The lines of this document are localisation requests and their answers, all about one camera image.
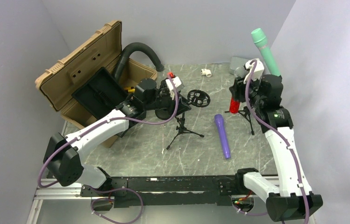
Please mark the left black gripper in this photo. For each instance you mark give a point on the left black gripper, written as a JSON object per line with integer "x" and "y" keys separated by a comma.
{"x": 182, "y": 106}

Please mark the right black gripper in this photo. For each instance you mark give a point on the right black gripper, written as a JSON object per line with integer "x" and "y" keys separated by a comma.
{"x": 238, "y": 88}

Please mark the black round base mic stand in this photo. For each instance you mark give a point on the black round base mic stand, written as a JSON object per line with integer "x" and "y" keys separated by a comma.
{"x": 164, "y": 114}

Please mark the red glitter microphone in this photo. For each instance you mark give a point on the red glitter microphone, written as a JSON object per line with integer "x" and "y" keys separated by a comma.
{"x": 233, "y": 105}

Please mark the black tripod stand shock mount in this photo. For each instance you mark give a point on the black tripod stand shock mount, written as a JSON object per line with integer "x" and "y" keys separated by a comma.
{"x": 197, "y": 98}

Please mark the purple microphone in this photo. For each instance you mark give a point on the purple microphone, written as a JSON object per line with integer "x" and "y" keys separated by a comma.
{"x": 220, "y": 124}

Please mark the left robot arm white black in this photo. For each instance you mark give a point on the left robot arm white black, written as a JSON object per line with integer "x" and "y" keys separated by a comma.
{"x": 66, "y": 155}

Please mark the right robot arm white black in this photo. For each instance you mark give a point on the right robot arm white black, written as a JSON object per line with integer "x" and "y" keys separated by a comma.
{"x": 293, "y": 199}

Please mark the white pvc elbow fitting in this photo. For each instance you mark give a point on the white pvc elbow fitting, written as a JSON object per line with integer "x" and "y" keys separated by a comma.
{"x": 206, "y": 72}

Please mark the black tripod stand right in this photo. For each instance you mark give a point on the black tripod stand right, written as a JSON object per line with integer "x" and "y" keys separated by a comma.
{"x": 247, "y": 115}

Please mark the mint green microphone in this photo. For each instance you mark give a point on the mint green microphone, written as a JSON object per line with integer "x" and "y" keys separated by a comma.
{"x": 260, "y": 40}

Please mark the yellow tool in case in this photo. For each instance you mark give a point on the yellow tool in case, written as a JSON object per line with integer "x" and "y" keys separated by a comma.
{"x": 130, "y": 89}

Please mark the grey plastic case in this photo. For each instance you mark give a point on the grey plastic case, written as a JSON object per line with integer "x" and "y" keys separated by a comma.
{"x": 237, "y": 66}

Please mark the black tray in case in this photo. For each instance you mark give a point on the black tray in case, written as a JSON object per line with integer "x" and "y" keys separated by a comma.
{"x": 100, "y": 94}

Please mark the tan plastic tool case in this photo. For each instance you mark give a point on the tan plastic tool case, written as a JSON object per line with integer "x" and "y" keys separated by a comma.
{"x": 128, "y": 65}

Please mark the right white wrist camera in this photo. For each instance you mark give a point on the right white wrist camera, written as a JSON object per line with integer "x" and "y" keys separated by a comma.
{"x": 255, "y": 69}

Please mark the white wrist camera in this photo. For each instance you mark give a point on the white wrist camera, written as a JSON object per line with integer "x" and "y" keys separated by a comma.
{"x": 255, "y": 69}
{"x": 174, "y": 81}

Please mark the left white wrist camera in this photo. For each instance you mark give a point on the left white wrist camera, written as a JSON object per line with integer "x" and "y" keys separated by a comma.
{"x": 174, "y": 81}

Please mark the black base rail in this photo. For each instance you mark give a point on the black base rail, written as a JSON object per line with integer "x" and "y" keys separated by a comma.
{"x": 170, "y": 190}

